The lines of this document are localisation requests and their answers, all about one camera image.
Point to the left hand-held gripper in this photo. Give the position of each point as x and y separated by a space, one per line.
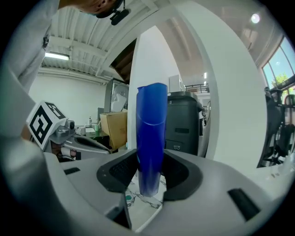
41 124

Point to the marble pattern sink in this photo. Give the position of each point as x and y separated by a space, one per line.
143 212

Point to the blue plastic tube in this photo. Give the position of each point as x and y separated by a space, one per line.
151 138

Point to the person's left hand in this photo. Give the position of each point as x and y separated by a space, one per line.
72 153

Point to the long ceiling light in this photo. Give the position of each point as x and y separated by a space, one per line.
57 56

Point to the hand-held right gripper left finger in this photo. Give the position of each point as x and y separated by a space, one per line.
92 184

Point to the person's face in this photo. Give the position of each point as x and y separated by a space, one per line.
87 5

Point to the black head-worn camera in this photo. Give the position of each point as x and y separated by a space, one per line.
118 16

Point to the large cardboard box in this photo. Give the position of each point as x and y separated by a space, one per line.
115 129

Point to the grey metal cabinet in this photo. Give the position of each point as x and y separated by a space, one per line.
116 96

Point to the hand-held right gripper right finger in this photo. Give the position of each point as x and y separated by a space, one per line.
207 196

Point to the large black machine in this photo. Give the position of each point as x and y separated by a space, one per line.
183 124

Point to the teal sink drain stopper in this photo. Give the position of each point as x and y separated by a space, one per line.
129 197

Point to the person's grey shirt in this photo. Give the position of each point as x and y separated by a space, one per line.
25 46

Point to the green cup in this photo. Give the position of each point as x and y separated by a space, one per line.
95 127

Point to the black speckled table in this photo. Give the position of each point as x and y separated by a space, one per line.
96 138

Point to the black office chair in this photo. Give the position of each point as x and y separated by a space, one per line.
276 129

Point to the window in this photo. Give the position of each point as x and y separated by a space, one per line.
280 69

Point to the white rectangular tray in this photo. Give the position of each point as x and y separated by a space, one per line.
85 130

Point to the white pump bottle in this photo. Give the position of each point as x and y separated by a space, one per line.
90 121

